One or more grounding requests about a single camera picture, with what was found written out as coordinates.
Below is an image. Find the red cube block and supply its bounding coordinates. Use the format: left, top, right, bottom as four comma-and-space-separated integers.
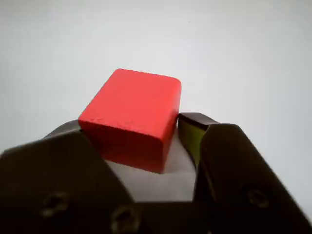
78, 68, 182, 175

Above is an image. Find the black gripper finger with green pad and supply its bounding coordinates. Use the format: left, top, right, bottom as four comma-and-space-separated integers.
0, 119, 144, 234
177, 112, 312, 234

